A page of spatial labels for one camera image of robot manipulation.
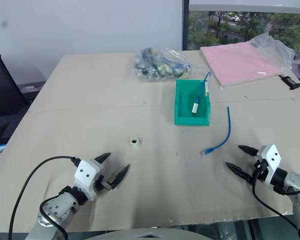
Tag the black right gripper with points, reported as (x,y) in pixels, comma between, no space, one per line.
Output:
(261,172)

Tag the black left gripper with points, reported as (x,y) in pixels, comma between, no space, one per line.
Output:
(99,183)

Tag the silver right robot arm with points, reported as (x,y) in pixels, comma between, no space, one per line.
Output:
(293,182)

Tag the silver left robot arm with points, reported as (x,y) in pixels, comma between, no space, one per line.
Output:
(61,207)

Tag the small white cube connector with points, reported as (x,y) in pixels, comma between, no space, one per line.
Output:
(135,143)

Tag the brown cardboard table cover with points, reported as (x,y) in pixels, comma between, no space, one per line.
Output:
(150,155)

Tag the green plastic bin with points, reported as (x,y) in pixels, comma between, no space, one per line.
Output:
(191,117)

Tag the black table clamp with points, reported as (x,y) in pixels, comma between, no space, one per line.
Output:
(291,82)

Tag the pink foam board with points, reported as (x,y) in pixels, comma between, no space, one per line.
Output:
(240,62)

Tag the clear bag of small parts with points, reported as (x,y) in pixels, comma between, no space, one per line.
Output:
(157,65)

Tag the empty clear plastic bag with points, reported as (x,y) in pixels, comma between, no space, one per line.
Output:
(277,47)

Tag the black office chair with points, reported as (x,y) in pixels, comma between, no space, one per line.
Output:
(2,92)

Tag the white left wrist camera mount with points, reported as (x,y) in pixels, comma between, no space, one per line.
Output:
(86,175)

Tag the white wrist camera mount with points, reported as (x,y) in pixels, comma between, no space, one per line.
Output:
(86,175)
(272,157)

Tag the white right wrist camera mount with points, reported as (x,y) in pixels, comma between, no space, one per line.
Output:
(272,157)

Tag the dark window frame post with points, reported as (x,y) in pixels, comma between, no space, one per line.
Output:
(185,25)

